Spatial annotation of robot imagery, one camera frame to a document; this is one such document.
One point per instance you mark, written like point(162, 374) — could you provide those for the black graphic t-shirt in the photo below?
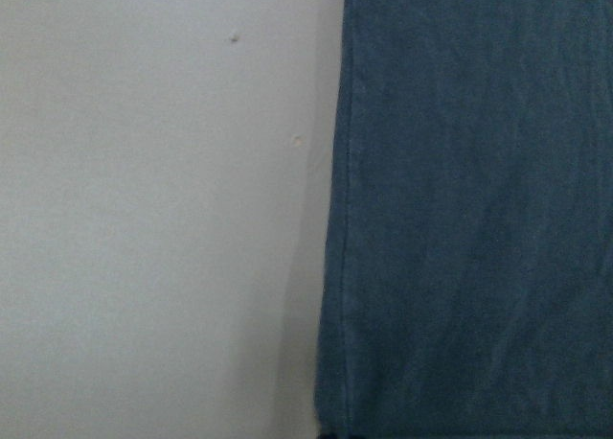
point(468, 270)

